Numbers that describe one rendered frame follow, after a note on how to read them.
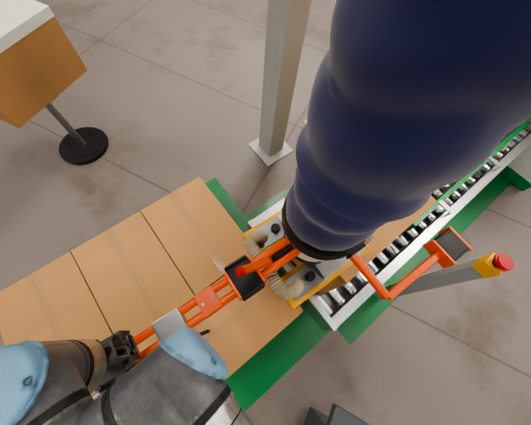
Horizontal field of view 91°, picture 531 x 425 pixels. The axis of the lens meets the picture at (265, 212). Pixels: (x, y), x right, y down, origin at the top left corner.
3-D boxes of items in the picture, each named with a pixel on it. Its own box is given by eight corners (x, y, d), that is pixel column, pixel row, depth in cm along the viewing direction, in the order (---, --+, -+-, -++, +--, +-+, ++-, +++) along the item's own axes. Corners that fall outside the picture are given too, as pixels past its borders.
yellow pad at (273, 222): (318, 189, 98) (321, 181, 94) (335, 208, 95) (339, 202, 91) (242, 235, 89) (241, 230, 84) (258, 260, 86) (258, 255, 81)
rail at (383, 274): (522, 133, 214) (547, 116, 197) (529, 137, 212) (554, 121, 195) (320, 320, 145) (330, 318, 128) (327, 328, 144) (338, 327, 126)
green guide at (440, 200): (532, 113, 203) (544, 104, 195) (544, 122, 200) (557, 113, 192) (403, 228, 155) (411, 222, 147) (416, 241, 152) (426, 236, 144)
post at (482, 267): (378, 287, 195) (494, 251, 104) (385, 295, 193) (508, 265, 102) (372, 293, 193) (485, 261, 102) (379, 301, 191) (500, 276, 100)
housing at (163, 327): (180, 307, 69) (176, 305, 65) (192, 330, 67) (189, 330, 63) (156, 323, 67) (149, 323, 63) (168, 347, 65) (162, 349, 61)
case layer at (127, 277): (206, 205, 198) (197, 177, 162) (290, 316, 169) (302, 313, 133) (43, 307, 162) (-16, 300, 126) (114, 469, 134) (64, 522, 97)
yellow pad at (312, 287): (351, 228, 92) (356, 223, 88) (371, 250, 89) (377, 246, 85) (273, 282, 83) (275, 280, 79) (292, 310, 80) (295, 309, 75)
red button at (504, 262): (494, 251, 104) (502, 249, 100) (509, 265, 102) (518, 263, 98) (484, 261, 102) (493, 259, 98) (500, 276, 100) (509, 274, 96)
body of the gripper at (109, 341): (145, 362, 54) (119, 370, 43) (104, 390, 52) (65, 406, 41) (131, 328, 57) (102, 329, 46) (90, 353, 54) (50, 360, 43)
